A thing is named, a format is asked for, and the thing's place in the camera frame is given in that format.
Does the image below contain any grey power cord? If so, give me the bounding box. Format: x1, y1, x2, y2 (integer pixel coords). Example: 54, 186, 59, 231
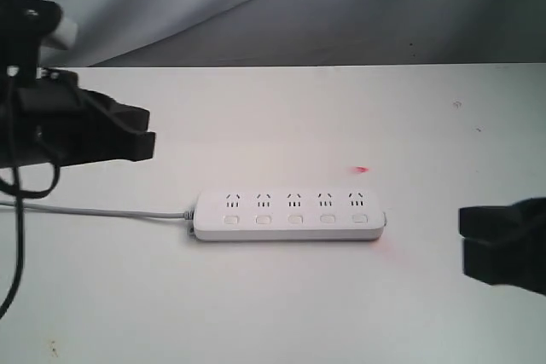
0, 201, 193, 221

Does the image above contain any white five-outlet power strip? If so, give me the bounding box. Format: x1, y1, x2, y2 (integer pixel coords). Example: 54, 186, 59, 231
193, 186, 386, 242

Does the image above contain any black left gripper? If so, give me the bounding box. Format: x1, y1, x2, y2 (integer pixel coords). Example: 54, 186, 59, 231
1, 70, 155, 168

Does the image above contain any white backdrop cloth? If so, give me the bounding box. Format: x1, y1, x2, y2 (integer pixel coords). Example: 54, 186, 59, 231
42, 0, 545, 67

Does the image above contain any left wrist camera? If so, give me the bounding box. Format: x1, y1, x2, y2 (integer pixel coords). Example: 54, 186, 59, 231
1, 0, 78, 87

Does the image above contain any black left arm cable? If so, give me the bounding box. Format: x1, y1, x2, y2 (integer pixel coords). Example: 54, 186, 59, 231
0, 78, 63, 318

